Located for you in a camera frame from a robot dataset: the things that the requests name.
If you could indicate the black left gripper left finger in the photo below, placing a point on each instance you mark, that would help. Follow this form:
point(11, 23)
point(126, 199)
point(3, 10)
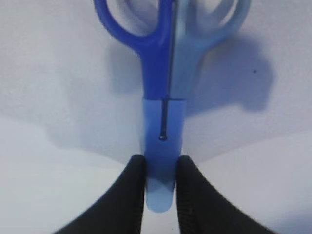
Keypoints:
point(120, 209)

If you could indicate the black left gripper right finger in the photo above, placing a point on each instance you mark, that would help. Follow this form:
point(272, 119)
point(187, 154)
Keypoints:
point(202, 209)

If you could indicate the blue safety scissors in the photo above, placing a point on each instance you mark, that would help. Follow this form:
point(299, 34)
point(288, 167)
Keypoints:
point(169, 58)

